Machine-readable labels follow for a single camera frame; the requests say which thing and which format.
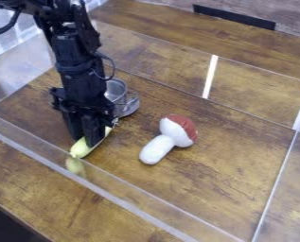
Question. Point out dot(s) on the light green plush spoon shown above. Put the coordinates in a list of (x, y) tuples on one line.
[(81, 149)]

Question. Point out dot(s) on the clear acrylic back barrier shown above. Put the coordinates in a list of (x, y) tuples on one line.
[(238, 85)]

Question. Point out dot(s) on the small stainless steel pot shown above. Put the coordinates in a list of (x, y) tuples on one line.
[(126, 99)]

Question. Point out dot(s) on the black bar on table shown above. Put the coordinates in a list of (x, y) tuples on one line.
[(235, 17)]

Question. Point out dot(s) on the clear acrylic barrier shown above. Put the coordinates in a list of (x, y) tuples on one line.
[(163, 214), (238, 85)]

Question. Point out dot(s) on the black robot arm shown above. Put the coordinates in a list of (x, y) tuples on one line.
[(75, 40)]

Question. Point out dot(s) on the plush red cap mushroom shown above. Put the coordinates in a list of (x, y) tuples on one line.
[(179, 133)]

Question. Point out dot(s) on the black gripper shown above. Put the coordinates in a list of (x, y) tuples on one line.
[(95, 113)]

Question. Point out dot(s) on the clear acrylic front barrier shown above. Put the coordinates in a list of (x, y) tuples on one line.
[(163, 214)]

